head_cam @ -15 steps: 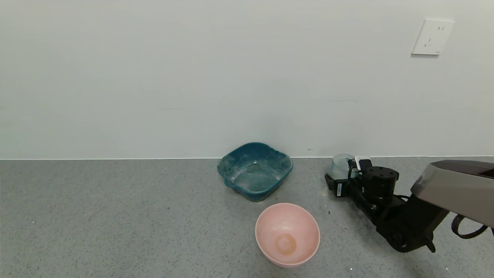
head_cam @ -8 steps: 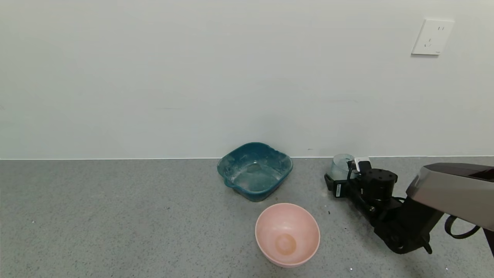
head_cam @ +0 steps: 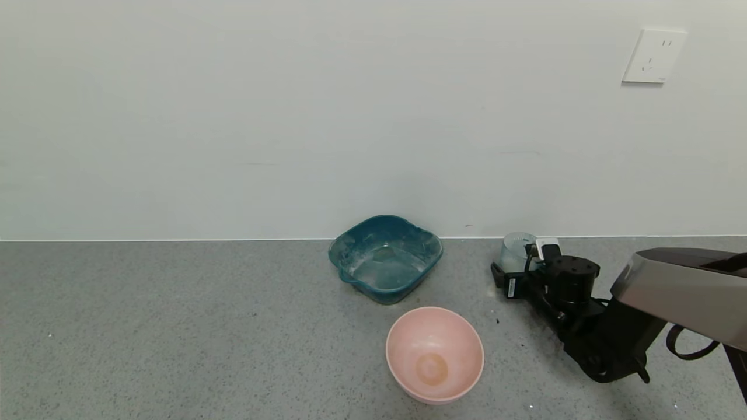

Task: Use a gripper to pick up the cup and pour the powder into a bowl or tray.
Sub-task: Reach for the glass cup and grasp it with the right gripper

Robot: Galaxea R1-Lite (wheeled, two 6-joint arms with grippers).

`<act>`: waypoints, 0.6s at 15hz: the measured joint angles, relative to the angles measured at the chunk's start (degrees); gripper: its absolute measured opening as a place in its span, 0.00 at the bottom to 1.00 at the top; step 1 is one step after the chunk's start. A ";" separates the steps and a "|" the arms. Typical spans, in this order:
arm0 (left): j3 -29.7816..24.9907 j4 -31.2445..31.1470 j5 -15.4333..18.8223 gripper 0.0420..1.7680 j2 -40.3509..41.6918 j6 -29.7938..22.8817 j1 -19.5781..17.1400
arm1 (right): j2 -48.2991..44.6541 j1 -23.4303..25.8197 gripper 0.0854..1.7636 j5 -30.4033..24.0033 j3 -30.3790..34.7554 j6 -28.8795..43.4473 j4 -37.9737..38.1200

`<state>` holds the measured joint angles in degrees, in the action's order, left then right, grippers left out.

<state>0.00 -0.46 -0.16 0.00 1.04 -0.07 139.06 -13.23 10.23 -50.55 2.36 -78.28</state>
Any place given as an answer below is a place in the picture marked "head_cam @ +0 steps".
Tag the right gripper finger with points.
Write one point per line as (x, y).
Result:
(502, 277)

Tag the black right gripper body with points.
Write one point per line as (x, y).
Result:
(509, 284)

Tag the translucent blue ribbed cup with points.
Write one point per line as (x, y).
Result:
(516, 254)

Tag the pink plastic bowl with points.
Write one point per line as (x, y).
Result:
(435, 350)

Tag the teal square plastic basin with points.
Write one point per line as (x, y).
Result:
(385, 274)

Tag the small white wrist camera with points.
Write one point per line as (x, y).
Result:
(548, 248)

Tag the white wall socket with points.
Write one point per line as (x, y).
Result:
(655, 55)

